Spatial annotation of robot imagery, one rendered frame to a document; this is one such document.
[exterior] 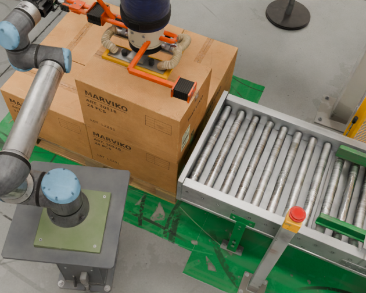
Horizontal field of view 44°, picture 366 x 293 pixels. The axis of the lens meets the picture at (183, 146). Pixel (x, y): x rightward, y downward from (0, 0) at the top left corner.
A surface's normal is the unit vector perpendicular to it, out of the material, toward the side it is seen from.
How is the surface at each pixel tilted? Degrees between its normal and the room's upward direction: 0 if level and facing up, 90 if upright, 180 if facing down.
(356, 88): 90
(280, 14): 0
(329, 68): 0
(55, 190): 8
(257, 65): 0
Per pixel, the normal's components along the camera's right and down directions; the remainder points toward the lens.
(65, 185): 0.18, -0.49
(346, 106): -0.40, 0.75
